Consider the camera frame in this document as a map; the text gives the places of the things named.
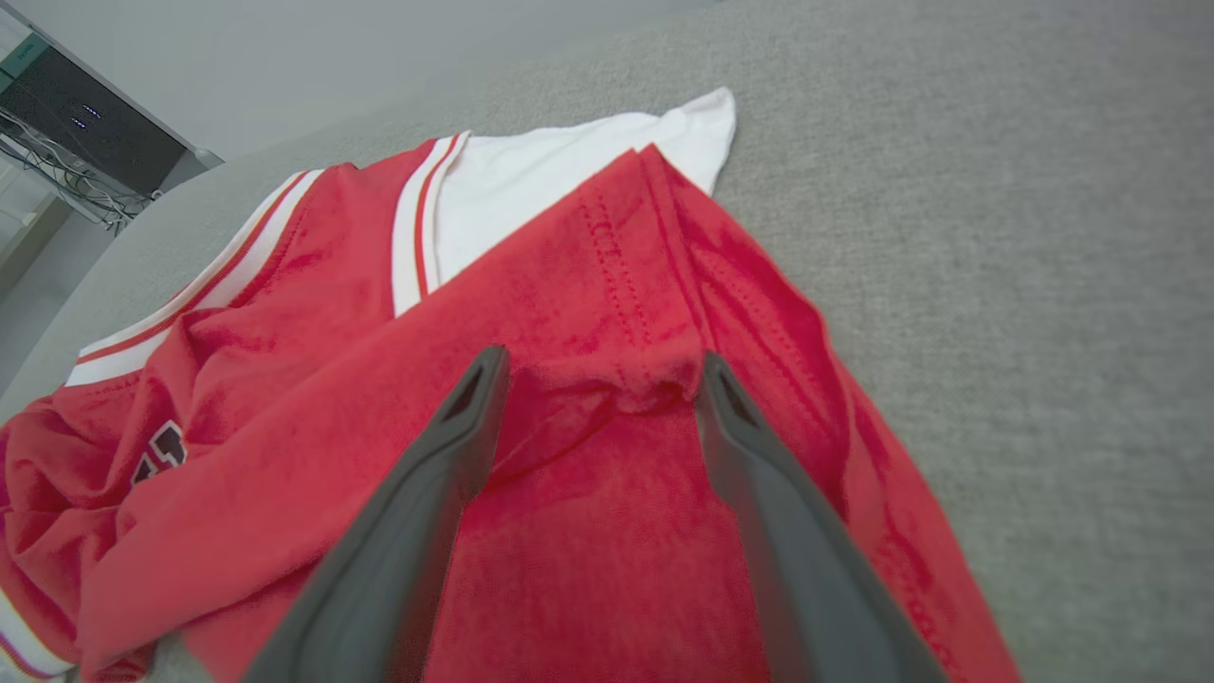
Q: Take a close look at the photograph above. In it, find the grey fabric sofa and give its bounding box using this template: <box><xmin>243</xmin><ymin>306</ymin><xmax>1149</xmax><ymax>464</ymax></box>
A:
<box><xmin>0</xmin><ymin>0</ymin><xmax>1214</xmax><ymax>683</ymax></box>

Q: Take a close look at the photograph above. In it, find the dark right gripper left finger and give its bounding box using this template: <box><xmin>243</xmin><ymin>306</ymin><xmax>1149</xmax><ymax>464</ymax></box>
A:
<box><xmin>242</xmin><ymin>344</ymin><xmax>513</xmax><ymax>683</ymax></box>

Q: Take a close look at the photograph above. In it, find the black equipment rack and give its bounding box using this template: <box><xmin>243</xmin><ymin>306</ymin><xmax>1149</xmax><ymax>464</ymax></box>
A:
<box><xmin>0</xmin><ymin>46</ymin><xmax>191</xmax><ymax>195</ymax></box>

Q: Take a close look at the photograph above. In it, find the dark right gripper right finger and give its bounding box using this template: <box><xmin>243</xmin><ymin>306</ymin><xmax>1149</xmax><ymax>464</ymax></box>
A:
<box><xmin>695</xmin><ymin>351</ymin><xmax>949</xmax><ymax>683</ymax></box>

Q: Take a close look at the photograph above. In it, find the red jersey with black lettering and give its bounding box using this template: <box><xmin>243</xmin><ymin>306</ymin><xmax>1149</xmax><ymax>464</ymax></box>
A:
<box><xmin>0</xmin><ymin>87</ymin><xmax>1023</xmax><ymax>683</ymax></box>

